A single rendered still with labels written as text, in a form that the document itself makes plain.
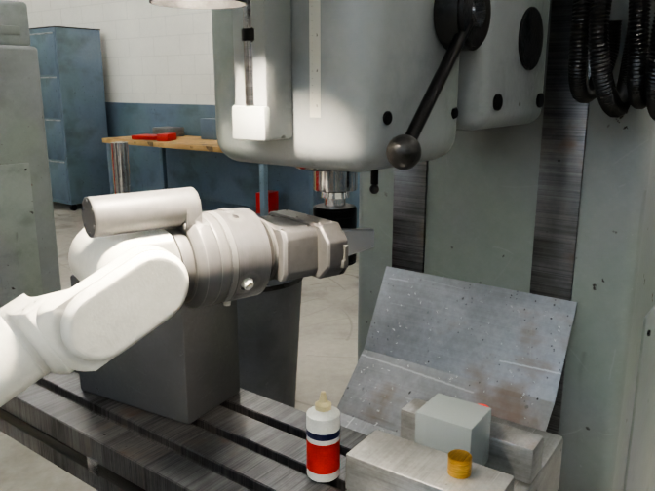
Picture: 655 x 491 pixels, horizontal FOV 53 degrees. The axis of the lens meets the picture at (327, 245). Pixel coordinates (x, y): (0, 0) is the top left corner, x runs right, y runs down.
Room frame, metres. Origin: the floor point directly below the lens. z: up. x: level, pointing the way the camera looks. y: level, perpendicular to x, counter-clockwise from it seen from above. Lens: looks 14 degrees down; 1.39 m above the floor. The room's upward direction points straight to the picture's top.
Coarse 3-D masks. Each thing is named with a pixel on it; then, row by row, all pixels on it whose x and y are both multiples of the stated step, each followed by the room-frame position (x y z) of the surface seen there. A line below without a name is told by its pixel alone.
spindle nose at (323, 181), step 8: (320, 176) 0.67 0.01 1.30; (328, 176) 0.67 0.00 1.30; (336, 176) 0.67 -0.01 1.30; (344, 176) 0.67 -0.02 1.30; (352, 176) 0.68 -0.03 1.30; (320, 184) 0.67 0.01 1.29; (328, 184) 0.67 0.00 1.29; (336, 184) 0.67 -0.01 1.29; (344, 184) 0.67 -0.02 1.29; (352, 184) 0.68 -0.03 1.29; (328, 192) 0.67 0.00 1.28; (336, 192) 0.67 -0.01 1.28; (344, 192) 0.67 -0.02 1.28
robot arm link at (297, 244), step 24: (216, 216) 0.59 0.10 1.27; (240, 216) 0.60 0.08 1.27; (264, 216) 0.68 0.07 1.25; (288, 216) 0.67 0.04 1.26; (312, 216) 0.67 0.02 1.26; (240, 240) 0.58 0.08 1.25; (264, 240) 0.59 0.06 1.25; (288, 240) 0.60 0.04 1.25; (312, 240) 0.62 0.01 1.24; (336, 240) 0.62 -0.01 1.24; (240, 264) 0.57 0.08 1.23; (264, 264) 0.59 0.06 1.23; (288, 264) 0.60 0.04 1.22; (312, 264) 0.62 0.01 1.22; (336, 264) 0.62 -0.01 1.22; (240, 288) 0.58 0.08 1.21; (264, 288) 0.60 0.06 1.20
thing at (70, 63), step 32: (32, 32) 7.57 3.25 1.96; (64, 32) 7.39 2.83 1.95; (96, 32) 7.71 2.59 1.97; (64, 64) 7.36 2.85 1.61; (96, 64) 7.68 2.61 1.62; (64, 96) 7.34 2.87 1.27; (96, 96) 7.66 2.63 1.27; (64, 128) 7.31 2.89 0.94; (96, 128) 7.63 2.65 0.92; (64, 160) 7.33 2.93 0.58; (96, 160) 7.60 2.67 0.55; (64, 192) 7.35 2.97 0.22; (96, 192) 7.57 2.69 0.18
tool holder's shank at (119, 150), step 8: (112, 144) 0.95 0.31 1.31; (120, 144) 0.95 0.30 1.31; (112, 152) 0.95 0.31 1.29; (120, 152) 0.95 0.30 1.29; (128, 152) 0.96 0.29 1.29; (112, 160) 0.95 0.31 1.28; (120, 160) 0.95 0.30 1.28; (128, 160) 0.96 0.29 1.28; (112, 168) 0.95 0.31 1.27; (120, 168) 0.95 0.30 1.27; (128, 168) 0.95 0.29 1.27; (120, 176) 0.95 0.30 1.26; (128, 176) 0.95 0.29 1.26; (120, 184) 0.95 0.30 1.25; (128, 184) 0.95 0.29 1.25; (120, 192) 0.95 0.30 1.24; (128, 192) 0.95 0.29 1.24
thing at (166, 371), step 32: (192, 320) 0.84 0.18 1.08; (224, 320) 0.90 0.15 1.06; (128, 352) 0.88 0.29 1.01; (160, 352) 0.85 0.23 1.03; (192, 352) 0.84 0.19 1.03; (224, 352) 0.90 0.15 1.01; (96, 384) 0.92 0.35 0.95; (128, 384) 0.88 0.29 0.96; (160, 384) 0.85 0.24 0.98; (192, 384) 0.84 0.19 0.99; (224, 384) 0.90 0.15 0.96; (192, 416) 0.83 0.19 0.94
